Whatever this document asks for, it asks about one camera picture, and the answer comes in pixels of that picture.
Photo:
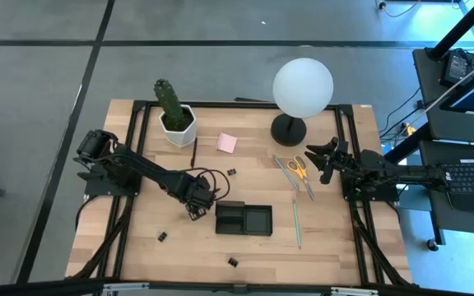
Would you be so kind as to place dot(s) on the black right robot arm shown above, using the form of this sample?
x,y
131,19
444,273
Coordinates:
x,y
401,174

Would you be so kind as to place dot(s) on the pink sticky note pad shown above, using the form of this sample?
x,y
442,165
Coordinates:
x,y
226,142

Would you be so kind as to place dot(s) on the white hexagonal plant pot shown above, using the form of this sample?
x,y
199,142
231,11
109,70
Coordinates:
x,y
181,135

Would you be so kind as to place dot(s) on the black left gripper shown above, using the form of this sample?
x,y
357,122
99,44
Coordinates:
x,y
199,195

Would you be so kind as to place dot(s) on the green cactus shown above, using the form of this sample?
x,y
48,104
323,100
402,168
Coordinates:
x,y
169,103

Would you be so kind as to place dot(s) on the black table frame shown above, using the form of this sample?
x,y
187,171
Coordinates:
x,y
261,104

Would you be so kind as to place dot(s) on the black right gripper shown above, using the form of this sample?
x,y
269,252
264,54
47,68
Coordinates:
x,y
342,162

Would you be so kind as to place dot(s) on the black pen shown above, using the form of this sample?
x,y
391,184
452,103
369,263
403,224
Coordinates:
x,y
194,153

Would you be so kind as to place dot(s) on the black desk caster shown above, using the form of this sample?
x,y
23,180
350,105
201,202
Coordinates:
x,y
433,244

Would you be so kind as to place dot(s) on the black power adapter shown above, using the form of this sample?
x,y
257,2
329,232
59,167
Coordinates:
x,y
456,67

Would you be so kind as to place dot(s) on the white globe lamp black base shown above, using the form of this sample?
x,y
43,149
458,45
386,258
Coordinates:
x,y
303,86

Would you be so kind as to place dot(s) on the green pencil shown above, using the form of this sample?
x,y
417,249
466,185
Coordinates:
x,y
296,224

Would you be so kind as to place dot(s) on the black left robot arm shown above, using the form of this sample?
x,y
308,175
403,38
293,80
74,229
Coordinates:
x,y
154,170

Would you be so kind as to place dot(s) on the black mesh desk organizer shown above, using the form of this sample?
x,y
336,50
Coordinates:
x,y
257,221

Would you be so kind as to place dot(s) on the yellow power plug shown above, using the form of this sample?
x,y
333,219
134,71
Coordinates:
x,y
409,129

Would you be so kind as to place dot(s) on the black diagonal pole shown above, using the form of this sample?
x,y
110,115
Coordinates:
x,y
461,26

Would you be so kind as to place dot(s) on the black side desk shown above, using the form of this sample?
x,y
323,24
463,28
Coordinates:
x,y
430,123

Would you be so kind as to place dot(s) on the silver frame bracket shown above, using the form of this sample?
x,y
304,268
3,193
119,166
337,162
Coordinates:
x,y
354,291
126,288

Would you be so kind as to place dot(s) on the blue pen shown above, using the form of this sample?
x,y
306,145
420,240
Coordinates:
x,y
286,173

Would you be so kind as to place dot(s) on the black binder clip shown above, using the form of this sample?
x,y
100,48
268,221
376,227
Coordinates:
x,y
231,172
162,237
233,262

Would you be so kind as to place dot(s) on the black laptop keyboard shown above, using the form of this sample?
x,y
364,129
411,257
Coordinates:
x,y
473,177

